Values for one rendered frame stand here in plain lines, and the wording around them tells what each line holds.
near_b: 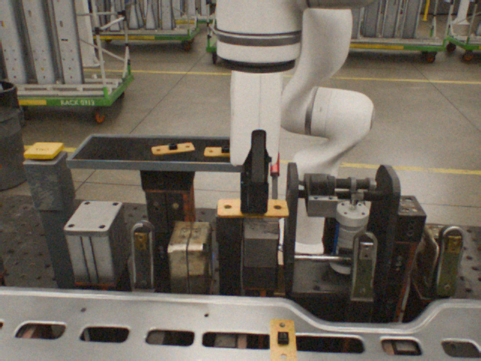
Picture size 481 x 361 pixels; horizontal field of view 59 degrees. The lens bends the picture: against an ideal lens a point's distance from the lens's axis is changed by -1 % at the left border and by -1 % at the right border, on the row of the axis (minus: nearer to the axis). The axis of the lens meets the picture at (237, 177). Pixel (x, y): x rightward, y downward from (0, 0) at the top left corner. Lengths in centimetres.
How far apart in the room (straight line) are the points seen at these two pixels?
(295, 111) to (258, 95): 61
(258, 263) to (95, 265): 29
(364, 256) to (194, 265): 29
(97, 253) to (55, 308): 11
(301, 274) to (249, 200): 40
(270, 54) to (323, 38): 50
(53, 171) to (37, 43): 405
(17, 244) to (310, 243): 92
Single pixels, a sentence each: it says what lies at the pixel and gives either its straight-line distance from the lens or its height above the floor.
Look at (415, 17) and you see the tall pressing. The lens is 782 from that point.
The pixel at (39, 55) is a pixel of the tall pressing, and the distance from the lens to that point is 499.
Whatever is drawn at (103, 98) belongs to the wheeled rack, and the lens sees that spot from 442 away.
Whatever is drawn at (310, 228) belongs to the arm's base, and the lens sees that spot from 116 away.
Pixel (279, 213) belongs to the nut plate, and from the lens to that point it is 51.
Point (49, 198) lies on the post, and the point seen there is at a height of 106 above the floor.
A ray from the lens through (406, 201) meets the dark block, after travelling 84.
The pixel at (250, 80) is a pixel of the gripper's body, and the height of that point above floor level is 141.
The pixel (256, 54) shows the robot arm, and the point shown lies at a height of 143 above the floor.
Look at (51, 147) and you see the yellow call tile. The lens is 98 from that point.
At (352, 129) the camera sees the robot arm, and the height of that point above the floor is 116.
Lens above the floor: 152
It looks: 27 degrees down
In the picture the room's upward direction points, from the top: straight up
